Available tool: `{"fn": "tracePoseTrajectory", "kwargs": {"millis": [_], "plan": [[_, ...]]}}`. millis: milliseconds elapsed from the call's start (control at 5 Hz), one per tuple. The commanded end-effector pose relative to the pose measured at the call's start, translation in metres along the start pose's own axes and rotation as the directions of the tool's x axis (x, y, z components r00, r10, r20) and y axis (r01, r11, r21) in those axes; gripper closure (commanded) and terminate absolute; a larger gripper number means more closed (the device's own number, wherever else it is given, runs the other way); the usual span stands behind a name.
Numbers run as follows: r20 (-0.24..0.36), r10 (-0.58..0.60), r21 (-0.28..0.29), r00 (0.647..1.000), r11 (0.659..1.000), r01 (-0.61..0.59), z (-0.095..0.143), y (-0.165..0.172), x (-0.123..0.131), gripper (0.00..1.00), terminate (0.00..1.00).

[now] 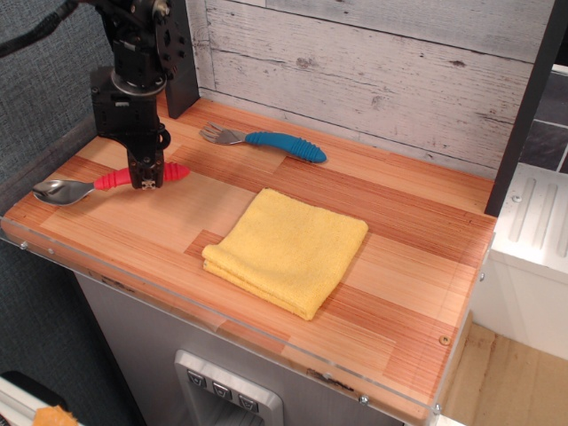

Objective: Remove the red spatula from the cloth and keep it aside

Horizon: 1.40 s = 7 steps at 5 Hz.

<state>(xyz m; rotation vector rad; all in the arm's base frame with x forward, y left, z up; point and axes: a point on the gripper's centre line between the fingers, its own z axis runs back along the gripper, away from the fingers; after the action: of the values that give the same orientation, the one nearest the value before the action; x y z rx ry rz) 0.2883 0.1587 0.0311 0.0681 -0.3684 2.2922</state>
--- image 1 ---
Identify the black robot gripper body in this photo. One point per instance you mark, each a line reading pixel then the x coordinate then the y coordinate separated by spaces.
pixel 125 117

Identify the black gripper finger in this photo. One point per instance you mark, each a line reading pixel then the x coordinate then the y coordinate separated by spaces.
pixel 147 173

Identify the red handled metal spoon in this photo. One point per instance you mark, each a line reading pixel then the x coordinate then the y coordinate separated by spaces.
pixel 61 192

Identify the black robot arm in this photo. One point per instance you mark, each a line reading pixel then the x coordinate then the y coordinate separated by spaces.
pixel 147 46

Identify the orange object at corner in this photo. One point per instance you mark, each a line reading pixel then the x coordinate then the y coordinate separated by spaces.
pixel 53 416

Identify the yellow folded cloth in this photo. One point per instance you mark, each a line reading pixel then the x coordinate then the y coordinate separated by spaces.
pixel 287 252

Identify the clear acrylic table edge guard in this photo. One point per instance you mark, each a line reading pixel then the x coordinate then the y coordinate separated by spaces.
pixel 387 332

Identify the grey toy fridge cabinet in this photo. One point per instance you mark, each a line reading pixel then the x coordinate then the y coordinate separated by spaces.
pixel 144 341

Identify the silver dispenser button panel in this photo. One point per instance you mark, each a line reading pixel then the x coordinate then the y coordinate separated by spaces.
pixel 216 396

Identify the white toy sink unit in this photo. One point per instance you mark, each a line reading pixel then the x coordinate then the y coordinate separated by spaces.
pixel 522 288

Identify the blue handled metal fork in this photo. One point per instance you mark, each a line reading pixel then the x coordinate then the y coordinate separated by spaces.
pixel 296 146

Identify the dark grey left post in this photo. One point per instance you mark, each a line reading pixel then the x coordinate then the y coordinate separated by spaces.
pixel 183 90

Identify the dark grey post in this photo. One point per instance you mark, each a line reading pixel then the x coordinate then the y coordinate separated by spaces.
pixel 183 90
pixel 545 59

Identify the dark grey right post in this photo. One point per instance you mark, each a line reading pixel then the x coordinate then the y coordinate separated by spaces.
pixel 545 59

